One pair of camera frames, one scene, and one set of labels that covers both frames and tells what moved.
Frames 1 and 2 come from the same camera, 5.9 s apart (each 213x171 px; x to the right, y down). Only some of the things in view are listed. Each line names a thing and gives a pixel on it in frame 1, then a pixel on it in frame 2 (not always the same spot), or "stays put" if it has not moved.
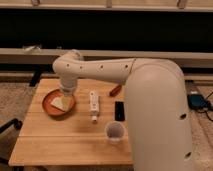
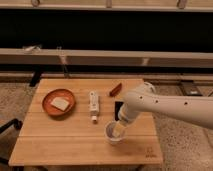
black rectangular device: x=119 y=111 stays put
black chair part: x=9 y=133 stays put
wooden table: x=72 y=140 stays put
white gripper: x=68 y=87 to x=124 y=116
